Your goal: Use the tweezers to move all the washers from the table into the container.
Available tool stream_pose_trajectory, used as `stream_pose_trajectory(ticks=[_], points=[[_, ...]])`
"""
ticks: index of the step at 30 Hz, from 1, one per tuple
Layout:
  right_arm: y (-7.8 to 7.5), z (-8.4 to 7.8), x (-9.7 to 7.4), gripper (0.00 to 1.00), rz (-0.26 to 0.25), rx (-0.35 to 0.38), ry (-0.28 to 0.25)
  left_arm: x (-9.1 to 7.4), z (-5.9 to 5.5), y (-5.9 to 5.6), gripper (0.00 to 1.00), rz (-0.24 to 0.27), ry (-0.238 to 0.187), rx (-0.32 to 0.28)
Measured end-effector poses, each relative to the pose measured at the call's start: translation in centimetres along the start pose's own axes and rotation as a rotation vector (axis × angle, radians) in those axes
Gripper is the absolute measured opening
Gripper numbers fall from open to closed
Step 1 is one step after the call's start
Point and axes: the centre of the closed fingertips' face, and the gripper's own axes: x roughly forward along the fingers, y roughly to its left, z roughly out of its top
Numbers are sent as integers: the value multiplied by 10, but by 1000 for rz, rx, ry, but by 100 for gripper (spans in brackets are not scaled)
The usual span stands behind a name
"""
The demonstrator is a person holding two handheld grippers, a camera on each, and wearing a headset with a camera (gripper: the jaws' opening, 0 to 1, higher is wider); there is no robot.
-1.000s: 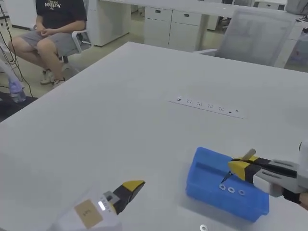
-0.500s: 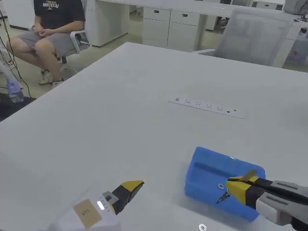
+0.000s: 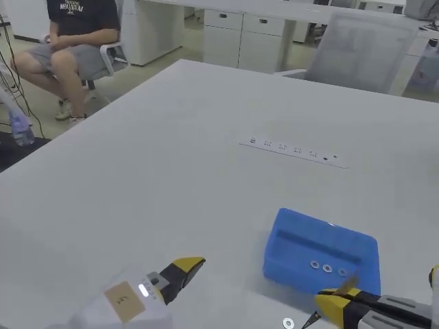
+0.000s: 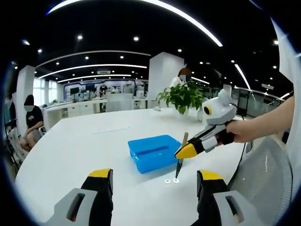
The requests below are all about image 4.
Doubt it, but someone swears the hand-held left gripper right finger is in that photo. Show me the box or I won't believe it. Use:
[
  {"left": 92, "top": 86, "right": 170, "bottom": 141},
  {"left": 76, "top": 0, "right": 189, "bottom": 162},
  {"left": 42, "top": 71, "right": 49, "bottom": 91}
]
[{"left": 189, "top": 169, "right": 262, "bottom": 226}]

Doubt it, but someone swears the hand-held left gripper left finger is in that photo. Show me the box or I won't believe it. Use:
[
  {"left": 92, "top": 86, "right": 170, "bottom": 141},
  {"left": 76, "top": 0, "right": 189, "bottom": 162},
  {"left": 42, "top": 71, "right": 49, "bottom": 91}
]
[{"left": 41, "top": 168, "right": 114, "bottom": 226}]

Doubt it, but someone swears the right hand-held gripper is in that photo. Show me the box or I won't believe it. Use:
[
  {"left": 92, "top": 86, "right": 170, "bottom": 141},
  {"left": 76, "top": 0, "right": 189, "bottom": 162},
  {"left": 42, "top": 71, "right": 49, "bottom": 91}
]
[{"left": 174, "top": 89, "right": 238, "bottom": 159}]

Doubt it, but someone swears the blue plastic container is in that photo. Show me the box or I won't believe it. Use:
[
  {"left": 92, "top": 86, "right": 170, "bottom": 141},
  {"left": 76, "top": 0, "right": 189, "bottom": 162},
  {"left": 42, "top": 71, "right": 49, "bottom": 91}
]
[{"left": 127, "top": 134, "right": 182, "bottom": 174}]

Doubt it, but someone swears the person's right forearm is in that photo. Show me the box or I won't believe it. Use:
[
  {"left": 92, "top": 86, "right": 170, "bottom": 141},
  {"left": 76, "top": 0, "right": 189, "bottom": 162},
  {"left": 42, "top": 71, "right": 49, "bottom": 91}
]
[{"left": 246, "top": 90, "right": 296, "bottom": 142}]

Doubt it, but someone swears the white table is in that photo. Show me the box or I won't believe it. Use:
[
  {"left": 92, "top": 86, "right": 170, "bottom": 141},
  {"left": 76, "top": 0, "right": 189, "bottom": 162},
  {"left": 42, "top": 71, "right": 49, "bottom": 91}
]
[{"left": 15, "top": 107, "right": 250, "bottom": 226}]

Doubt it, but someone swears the green potted plant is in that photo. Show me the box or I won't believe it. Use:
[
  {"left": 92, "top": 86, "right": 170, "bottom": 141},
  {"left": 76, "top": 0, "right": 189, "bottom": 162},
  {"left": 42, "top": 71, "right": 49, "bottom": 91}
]
[{"left": 156, "top": 80, "right": 207, "bottom": 121}]

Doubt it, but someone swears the white mesh office chair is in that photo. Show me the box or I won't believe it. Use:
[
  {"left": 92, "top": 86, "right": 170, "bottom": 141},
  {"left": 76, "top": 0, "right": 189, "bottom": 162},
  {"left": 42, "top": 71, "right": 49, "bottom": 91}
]
[{"left": 227, "top": 136, "right": 293, "bottom": 226}]

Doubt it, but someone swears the white desk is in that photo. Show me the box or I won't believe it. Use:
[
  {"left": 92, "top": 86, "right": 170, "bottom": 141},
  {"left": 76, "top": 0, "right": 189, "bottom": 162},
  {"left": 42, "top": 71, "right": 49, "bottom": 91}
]
[{"left": 43, "top": 98, "right": 156, "bottom": 131}]

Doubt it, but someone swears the person's body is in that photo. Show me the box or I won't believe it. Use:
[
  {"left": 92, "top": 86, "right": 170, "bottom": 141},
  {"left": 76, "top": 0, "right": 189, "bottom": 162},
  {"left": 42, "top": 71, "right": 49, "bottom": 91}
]
[{"left": 268, "top": 14, "right": 301, "bottom": 189}]

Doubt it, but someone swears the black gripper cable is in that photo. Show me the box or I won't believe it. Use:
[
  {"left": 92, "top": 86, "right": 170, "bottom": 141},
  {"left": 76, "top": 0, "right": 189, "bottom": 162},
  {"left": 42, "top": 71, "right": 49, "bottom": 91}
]
[{"left": 229, "top": 102, "right": 246, "bottom": 184}]

